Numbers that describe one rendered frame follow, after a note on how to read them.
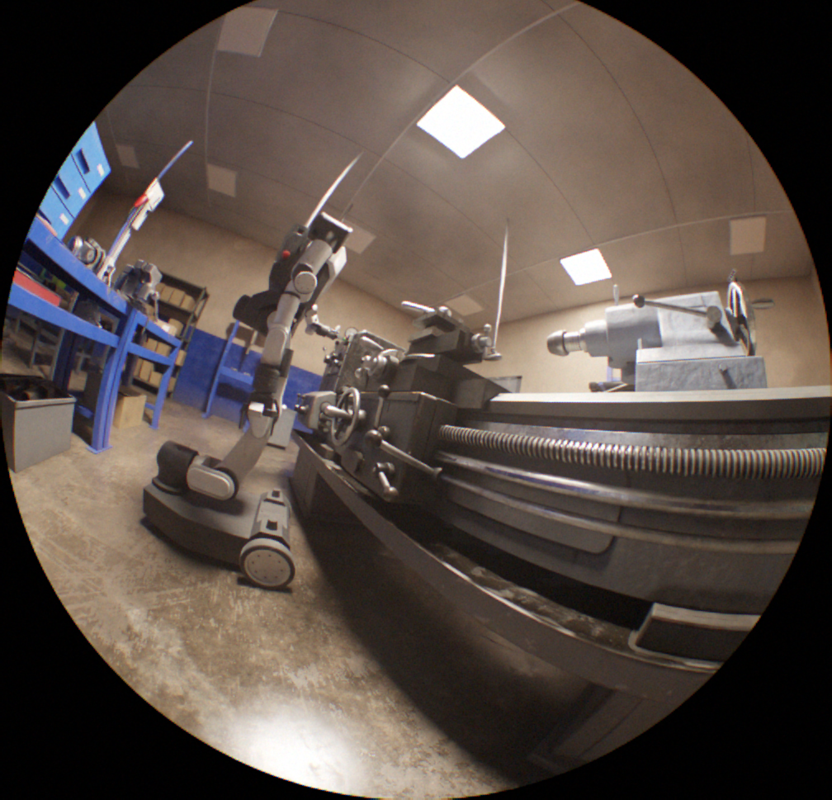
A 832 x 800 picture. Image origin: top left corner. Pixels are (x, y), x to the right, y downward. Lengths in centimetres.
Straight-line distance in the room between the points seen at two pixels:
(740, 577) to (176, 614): 120
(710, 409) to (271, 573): 121
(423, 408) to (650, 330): 65
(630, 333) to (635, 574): 57
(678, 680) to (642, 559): 24
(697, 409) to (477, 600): 48
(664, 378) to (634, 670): 53
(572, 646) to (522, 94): 297
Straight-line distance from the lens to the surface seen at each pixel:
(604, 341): 82
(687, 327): 75
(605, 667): 44
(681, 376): 64
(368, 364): 78
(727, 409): 54
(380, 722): 77
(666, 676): 44
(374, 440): 54
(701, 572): 56
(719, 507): 45
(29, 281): 122
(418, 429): 65
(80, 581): 101
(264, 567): 101
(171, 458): 118
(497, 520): 64
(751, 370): 68
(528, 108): 281
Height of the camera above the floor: 68
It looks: 12 degrees up
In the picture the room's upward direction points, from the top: 15 degrees clockwise
